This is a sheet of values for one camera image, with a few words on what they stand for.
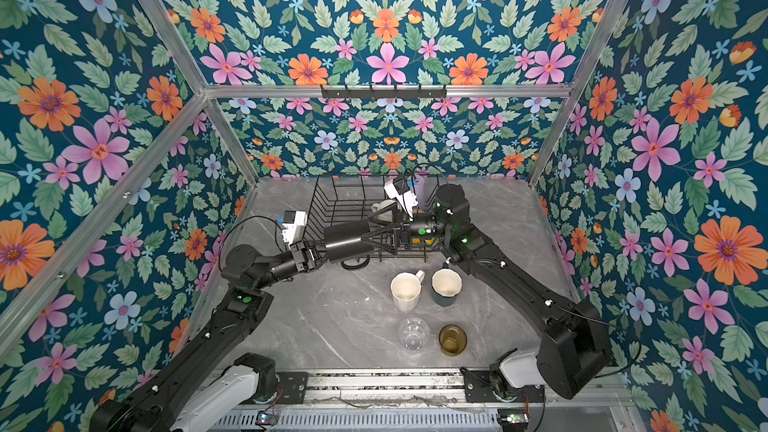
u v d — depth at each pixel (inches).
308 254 24.7
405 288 33.9
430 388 29.5
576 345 15.9
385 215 27.5
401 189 23.1
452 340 31.7
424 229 23.8
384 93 36.6
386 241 23.7
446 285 34.6
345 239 23.8
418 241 23.8
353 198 45.2
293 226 25.5
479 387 28.9
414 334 32.4
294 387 29.0
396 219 23.3
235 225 43.7
